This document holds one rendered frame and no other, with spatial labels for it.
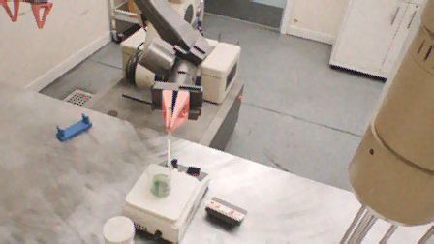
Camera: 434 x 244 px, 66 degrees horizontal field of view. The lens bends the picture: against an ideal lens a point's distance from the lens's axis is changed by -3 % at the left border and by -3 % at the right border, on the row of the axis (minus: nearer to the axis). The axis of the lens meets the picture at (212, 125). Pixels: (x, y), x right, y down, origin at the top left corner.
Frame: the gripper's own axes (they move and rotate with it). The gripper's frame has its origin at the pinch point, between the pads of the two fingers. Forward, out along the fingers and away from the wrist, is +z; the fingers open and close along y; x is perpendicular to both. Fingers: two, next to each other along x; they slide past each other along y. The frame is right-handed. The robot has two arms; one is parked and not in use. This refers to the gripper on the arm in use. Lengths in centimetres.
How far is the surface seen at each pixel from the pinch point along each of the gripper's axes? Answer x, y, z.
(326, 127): 102, 86, -136
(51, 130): 26, -37, -22
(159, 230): 21.7, -0.8, 7.9
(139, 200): 16.6, -5.4, 4.7
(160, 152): 25.7, -5.5, -18.6
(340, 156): 102, 89, -108
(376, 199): -15.5, 24.2, 25.3
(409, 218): -15.1, 27.1, 26.9
